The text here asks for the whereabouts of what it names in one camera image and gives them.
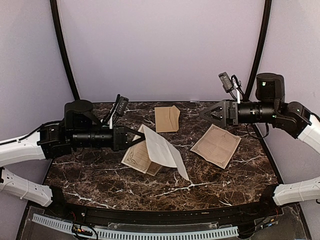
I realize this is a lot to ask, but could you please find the black corner post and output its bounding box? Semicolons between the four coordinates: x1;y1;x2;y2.
244;0;272;100
49;0;80;100

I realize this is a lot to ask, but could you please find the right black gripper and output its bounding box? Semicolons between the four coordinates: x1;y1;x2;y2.
199;98;279;128

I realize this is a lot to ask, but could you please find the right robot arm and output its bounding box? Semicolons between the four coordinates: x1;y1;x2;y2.
199;72;320;217

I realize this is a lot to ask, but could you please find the beige ornate letter sheet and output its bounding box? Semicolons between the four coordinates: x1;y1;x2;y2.
121;124;190;181

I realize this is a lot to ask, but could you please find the left black corner post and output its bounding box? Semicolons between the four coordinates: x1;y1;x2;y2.
49;0;80;100

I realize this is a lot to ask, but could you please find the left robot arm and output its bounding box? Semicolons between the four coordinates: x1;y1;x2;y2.
0;95;145;218

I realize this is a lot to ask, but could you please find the right black corner post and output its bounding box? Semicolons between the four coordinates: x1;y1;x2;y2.
244;0;272;100

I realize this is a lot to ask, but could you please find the black front table rail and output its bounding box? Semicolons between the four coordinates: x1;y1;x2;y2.
47;187;279;225

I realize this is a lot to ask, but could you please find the white slotted cable duct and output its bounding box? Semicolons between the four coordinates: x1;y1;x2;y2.
31;213;239;240

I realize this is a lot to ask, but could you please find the brown paper envelope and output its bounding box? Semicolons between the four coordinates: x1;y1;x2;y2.
154;105;180;133

